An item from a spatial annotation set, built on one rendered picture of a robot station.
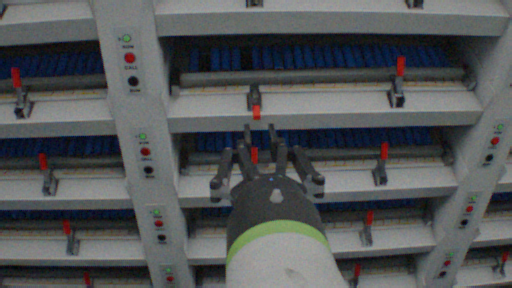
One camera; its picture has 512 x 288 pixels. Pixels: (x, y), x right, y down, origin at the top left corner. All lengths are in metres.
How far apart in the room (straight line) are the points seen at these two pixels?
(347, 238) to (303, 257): 0.74
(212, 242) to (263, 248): 0.70
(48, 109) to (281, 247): 0.62
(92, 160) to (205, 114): 0.30
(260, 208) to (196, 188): 0.52
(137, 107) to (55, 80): 0.19
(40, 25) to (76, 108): 0.17
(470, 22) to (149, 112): 0.58
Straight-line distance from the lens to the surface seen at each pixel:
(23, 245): 1.15
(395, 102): 0.81
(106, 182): 0.93
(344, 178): 0.91
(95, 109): 0.82
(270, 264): 0.30
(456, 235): 1.11
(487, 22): 0.82
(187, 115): 0.77
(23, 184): 1.00
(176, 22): 0.70
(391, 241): 1.07
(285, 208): 0.36
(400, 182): 0.94
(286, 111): 0.77
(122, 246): 1.05
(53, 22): 0.74
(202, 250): 1.01
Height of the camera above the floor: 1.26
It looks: 34 degrees down
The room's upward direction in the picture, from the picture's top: straight up
